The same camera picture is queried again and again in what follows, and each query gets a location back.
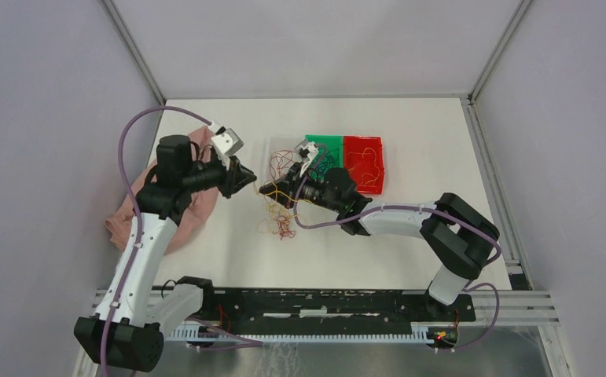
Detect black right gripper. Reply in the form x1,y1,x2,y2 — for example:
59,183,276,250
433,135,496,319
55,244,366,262
260,162,343,213

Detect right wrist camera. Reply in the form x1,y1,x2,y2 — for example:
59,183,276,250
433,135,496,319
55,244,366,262
295,139,328,177

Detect red plastic bin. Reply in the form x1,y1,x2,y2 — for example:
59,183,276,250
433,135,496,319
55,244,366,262
343,135,385,196

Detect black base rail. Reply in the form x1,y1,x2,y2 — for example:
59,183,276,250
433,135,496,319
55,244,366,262
194,287,476,335

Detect yellow cable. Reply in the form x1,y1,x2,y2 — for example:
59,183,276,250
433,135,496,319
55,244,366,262
252,181,314,235
345,148,385,189

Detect pink cloth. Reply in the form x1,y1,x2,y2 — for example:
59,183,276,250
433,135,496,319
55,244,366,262
105,126,219,255

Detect white cable duct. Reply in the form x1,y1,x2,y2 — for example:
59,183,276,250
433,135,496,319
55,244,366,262
167,323,434,345

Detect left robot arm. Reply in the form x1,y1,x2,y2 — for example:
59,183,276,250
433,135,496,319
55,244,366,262
74,130,256,374

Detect clear plastic bin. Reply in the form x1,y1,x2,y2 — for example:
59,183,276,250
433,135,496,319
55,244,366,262
257,134,303,183

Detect green plastic bin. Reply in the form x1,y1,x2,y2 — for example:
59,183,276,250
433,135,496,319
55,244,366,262
306,134,343,176

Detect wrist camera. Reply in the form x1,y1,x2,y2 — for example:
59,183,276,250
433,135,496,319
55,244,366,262
295,139,328,177
208,123,244,157

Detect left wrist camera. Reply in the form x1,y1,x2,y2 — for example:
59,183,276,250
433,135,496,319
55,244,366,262
208,123,244,157

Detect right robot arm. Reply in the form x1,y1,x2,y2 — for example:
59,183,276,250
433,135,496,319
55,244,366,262
259,163,501,320

